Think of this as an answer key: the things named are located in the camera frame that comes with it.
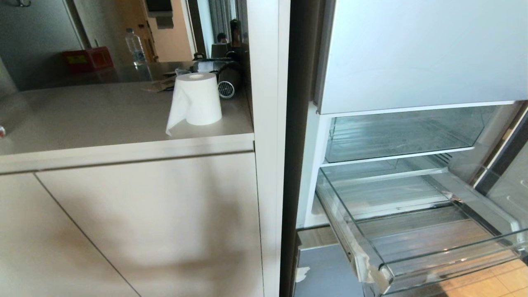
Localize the clear plastic fridge drawer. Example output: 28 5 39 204
316 167 528 295

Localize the beige cabinet door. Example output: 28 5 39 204
0 173 141 297
35 152 264 297

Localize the beige kitchen cabinet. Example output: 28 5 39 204
0 0 291 297

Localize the red box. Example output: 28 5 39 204
63 46 114 73

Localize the black hair dryer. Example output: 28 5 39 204
192 59 243 99

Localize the white fridge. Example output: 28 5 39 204
280 0 528 297

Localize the white paper towel roll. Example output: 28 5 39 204
165 73 222 137

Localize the dark glass bottle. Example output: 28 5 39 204
230 19 242 53

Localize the clear plastic water bottle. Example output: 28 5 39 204
125 28 147 65

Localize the flat paper packet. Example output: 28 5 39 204
141 78 176 93

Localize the glass fridge shelf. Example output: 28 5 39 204
322 105 497 167

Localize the fridge door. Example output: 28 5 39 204
472 101 528 264

